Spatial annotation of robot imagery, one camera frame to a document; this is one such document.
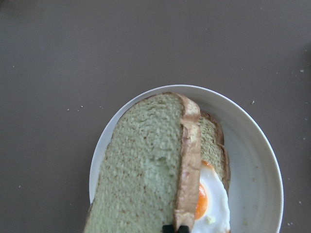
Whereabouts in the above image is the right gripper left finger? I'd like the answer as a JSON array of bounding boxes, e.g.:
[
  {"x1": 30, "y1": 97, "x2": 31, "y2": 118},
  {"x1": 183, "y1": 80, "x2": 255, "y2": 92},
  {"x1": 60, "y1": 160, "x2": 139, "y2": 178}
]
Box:
[{"x1": 162, "y1": 225, "x2": 173, "y2": 233}]

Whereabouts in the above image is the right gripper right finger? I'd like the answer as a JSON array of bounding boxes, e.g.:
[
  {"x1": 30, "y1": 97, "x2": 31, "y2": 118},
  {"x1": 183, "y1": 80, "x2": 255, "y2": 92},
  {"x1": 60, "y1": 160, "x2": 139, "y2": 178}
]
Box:
[{"x1": 177, "y1": 225, "x2": 190, "y2": 233}]

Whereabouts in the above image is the bread slice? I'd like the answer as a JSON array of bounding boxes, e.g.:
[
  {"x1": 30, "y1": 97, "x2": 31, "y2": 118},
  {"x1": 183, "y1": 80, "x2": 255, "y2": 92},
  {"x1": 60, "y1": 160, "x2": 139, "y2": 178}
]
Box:
[
  {"x1": 199, "y1": 110, "x2": 231, "y2": 192},
  {"x1": 84, "y1": 93, "x2": 201, "y2": 233}
]

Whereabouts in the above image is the fried egg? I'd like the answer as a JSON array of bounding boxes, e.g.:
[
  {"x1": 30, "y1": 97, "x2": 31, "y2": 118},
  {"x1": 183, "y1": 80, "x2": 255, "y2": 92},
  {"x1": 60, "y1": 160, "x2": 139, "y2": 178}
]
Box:
[{"x1": 192, "y1": 161, "x2": 231, "y2": 233}]

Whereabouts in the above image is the white plate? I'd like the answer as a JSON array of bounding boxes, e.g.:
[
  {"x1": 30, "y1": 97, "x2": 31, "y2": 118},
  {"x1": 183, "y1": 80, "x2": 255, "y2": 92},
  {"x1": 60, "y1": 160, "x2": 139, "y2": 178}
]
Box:
[{"x1": 89, "y1": 84, "x2": 284, "y2": 233}]

